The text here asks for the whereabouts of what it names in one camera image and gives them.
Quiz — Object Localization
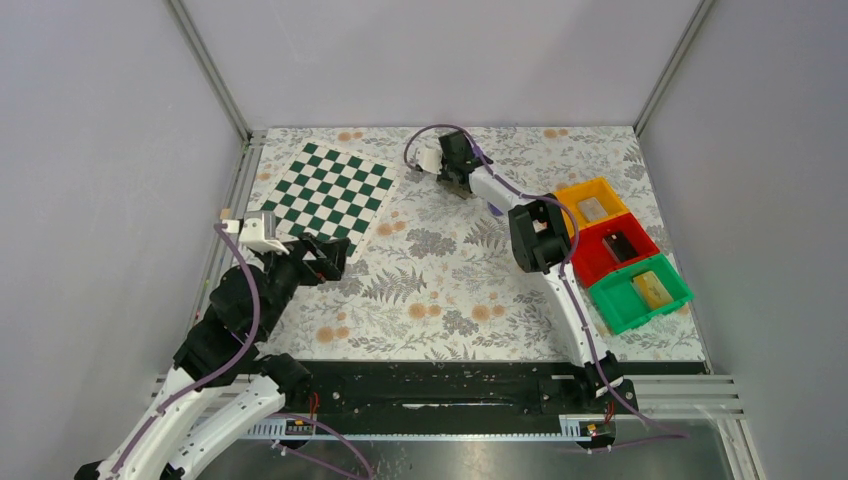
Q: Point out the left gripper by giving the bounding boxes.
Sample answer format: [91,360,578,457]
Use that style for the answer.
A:
[257,230,351,337]

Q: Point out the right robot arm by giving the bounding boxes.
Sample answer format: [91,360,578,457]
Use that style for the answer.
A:
[437,130,638,414]

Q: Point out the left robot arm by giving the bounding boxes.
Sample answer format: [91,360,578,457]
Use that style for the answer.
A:
[74,233,351,479]

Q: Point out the purple cylinder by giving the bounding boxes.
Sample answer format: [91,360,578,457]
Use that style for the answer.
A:
[487,204,506,217]

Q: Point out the green white chessboard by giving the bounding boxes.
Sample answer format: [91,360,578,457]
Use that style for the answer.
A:
[259,139,402,263]

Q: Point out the floral table mat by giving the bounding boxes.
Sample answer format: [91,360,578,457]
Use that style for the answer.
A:
[260,126,672,361]

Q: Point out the silver item in yellow bin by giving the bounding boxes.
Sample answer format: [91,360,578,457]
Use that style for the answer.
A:
[577,197,608,223]

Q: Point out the yellow bin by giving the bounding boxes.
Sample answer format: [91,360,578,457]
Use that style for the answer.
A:
[555,177,630,234]

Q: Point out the red bin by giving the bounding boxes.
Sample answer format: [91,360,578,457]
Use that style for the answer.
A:
[572,213,660,288]

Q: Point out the black item in red bin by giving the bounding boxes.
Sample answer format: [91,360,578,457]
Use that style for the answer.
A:
[602,231,639,263]

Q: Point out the yellow item in green bin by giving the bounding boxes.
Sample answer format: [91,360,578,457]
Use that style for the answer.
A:
[631,271,673,310]

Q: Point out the green bin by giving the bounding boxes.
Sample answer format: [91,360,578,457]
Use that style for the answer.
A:
[589,254,694,334]

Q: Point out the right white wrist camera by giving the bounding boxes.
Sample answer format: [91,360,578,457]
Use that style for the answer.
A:
[415,147,442,175]

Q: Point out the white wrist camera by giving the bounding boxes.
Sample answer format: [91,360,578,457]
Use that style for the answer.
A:
[221,210,289,254]
[415,147,442,175]

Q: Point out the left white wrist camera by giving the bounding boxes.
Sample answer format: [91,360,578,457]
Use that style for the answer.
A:
[221,210,289,254]

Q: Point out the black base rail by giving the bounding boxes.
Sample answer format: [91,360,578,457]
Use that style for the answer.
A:
[271,360,625,443]

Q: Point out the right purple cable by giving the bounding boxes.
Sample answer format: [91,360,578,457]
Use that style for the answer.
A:
[402,123,690,442]

